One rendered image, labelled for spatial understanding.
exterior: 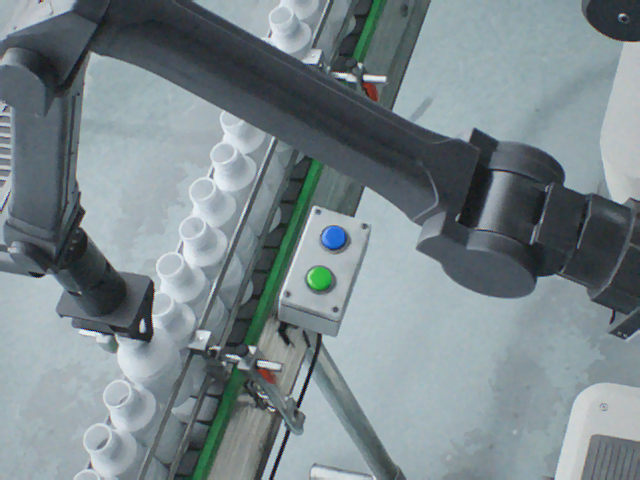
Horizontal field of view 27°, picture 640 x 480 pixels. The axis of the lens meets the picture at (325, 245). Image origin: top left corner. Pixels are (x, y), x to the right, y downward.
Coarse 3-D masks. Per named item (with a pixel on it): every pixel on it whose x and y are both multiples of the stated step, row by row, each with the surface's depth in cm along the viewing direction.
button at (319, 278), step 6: (312, 270) 163; (318, 270) 163; (324, 270) 163; (312, 276) 163; (318, 276) 163; (324, 276) 163; (330, 276) 163; (312, 282) 162; (318, 282) 162; (324, 282) 162; (330, 282) 163; (318, 288) 162; (324, 288) 163
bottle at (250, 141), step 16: (224, 112) 175; (224, 128) 175; (240, 128) 174; (256, 128) 177; (240, 144) 176; (256, 144) 176; (256, 160) 178; (272, 160) 180; (272, 176) 182; (272, 192) 184
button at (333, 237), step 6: (330, 228) 166; (336, 228) 166; (324, 234) 165; (330, 234) 165; (336, 234) 165; (342, 234) 166; (324, 240) 165; (330, 240) 165; (336, 240) 165; (342, 240) 165; (330, 246) 165; (336, 246) 165
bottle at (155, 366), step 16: (160, 336) 158; (128, 352) 155; (144, 352) 155; (160, 352) 157; (176, 352) 159; (128, 368) 157; (144, 368) 156; (160, 368) 157; (176, 368) 160; (144, 384) 158; (160, 384) 159; (192, 384) 166; (176, 400) 164
